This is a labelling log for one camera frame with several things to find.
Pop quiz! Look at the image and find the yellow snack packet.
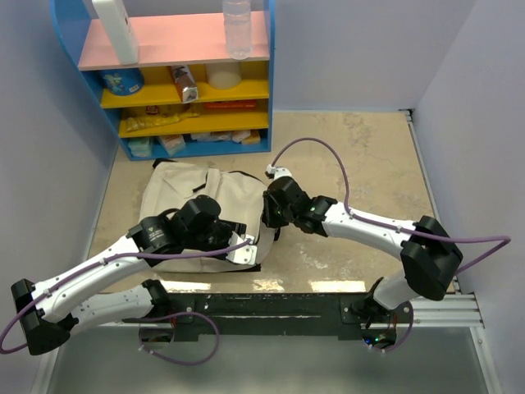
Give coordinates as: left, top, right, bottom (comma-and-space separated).
125, 113, 199, 132

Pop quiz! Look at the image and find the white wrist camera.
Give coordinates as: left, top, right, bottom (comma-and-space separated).
226, 235, 258, 266
265, 164, 293, 181

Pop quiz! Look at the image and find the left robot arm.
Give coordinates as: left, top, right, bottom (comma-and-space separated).
1, 195, 257, 355

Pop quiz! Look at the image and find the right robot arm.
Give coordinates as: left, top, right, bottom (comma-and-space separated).
262, 175, 463, 324

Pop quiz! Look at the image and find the aluminium rail frame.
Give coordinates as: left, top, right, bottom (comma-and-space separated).
48, 112, 488, 393

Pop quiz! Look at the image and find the orange flat box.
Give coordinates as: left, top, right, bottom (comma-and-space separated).
203, 99, 258, 111

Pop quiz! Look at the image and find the blue snack cup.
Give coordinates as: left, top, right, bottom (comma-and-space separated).
98, 68, 144, 96

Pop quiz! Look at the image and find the beige student backpack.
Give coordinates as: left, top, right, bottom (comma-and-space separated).
139, 159, 276, 273

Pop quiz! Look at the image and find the clear plastic water bottle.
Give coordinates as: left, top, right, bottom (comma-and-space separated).
222, 0, 252, 61

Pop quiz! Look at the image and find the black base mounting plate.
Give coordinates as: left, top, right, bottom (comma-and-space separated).
149, 293, 413, 343

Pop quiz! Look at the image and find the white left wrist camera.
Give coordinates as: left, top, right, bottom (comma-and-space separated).
226, 235, 258, 266

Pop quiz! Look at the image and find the white rectangular bottle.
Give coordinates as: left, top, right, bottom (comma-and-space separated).
92, 0, 139, 65

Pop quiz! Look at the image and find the white round container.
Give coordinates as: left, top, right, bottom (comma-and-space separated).
205, 62, 242, 89

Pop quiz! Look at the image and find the blue tissue pack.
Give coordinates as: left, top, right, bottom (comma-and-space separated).
126, 137, 155, 159

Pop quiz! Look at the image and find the colourful wooden shelf unit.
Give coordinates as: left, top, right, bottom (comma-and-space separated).
49, 1, 276, 160

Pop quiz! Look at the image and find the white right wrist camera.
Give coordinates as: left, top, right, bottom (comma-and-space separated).
265, 164, 293, 181

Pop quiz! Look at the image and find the brown silver snack packet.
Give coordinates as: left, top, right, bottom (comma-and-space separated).
170, 66, 199, 103

